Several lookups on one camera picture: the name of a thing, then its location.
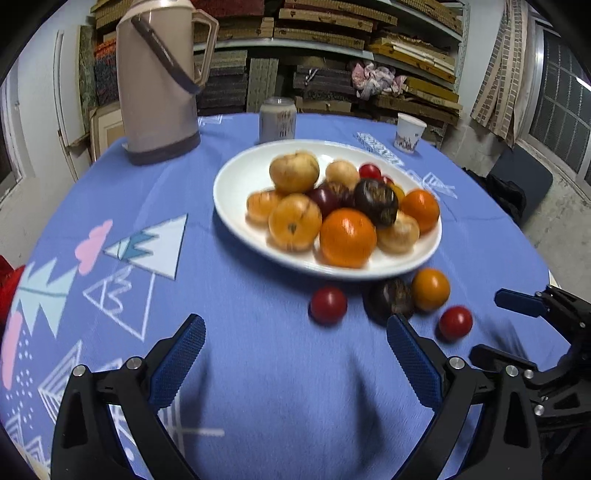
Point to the beige thermos jug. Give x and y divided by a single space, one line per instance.
157 101

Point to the white oval plate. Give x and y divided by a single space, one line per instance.
240 194

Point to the red cloth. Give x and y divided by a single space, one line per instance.
9 286

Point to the shelf of wooden boards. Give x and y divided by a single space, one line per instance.
323 34

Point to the small yellow citrus fruit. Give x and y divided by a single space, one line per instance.
398 191

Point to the brick pattern sheet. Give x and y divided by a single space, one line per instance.
498 78

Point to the beige cardboard frame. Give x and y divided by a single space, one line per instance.
108 134

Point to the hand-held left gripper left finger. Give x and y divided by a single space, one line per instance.
178 364

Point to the orange-tan striped fruit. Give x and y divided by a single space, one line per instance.
294 222

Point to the dark grey chair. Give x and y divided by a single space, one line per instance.
526 173

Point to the pale tan round fruit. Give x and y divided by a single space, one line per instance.
398 233

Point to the printed paper cup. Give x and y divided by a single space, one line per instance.
408 134

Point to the white metal shelf rack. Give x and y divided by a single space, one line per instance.
258 44

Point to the grid window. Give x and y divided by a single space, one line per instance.
563 106

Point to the black jacket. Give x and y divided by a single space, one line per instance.
505 198

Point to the dark red plum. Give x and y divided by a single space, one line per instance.
328 199

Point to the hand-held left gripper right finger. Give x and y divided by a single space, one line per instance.
413 364

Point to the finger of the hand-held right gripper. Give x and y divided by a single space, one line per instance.
489 356
517 301

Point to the dark purple long fruit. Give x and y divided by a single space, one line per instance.
376 201

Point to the yellow tan round fruit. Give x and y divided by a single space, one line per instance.
294 171

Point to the pink cloth bundle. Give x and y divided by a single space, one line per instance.
376 78

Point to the pale drink can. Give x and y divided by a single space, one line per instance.
277 122

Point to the small striped tan fruit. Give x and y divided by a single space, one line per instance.
262 206

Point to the white leaning board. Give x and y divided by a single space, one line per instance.
69 115

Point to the large orange tangerine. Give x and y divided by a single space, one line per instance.
347 237

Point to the small orange citrus fruit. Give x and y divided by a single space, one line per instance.
430 290

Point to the marble pattern board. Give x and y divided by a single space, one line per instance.
87 69

